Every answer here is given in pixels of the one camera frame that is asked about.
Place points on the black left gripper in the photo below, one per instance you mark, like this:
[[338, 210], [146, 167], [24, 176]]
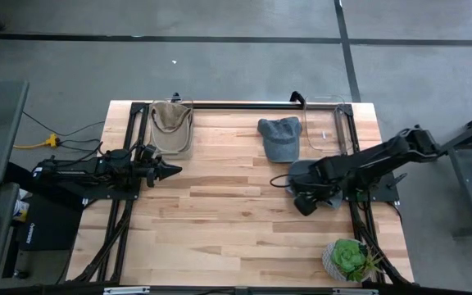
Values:
[[150, 172]]

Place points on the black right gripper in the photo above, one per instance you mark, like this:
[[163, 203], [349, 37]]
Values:
[[318, 180]]

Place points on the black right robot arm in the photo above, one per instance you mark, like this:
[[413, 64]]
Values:
[[375, 160]]

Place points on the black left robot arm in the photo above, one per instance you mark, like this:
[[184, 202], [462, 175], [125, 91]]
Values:
[[80, 172]]

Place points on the clear plastic bin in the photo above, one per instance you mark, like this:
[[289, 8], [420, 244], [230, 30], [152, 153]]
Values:
[[189, 110], [326, 123]]

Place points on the black clamp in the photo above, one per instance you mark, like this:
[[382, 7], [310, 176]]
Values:
[[297, 97], [175, 98]]

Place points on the succulent in white pot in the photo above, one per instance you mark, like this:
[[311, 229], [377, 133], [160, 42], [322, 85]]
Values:
[[346, 258]]

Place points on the yellow power plug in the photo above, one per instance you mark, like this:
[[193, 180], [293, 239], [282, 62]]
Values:
[[51, 141]]

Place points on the black box with logo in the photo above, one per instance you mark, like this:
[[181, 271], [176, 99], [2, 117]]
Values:
[[51, 221]]

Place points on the yellow white packet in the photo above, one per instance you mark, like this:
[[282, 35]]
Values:
[[22, 211]]

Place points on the grey metal stand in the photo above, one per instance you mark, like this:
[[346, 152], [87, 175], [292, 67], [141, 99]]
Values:
[[469, 184]]

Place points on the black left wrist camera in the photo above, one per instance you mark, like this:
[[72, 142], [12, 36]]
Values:
[[149, 151]]

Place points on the black aluminium rig frame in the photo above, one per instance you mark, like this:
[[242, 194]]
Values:
[[260, 106]]

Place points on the silver bracket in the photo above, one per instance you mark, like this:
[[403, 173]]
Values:
[[355, 291], [125, 290]]

